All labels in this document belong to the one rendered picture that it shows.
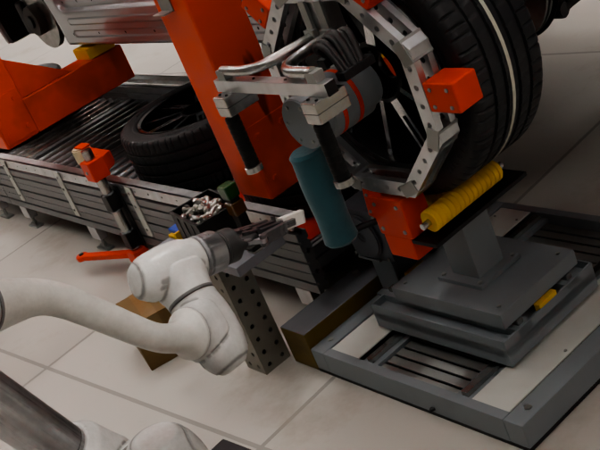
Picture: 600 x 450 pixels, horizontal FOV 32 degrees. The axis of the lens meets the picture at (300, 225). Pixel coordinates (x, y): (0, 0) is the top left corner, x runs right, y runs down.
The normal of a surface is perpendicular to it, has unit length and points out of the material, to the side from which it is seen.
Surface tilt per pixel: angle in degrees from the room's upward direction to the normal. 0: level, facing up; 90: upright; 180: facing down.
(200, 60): 90
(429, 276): 0
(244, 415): 0
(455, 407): 90
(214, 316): 59
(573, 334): 0
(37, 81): 90
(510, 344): 90
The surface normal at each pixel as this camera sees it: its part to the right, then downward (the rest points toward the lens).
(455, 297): -0.36, -0.84
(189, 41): -0.72, 0.53
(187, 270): 0.42, -0.45
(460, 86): 0.60, 0.13
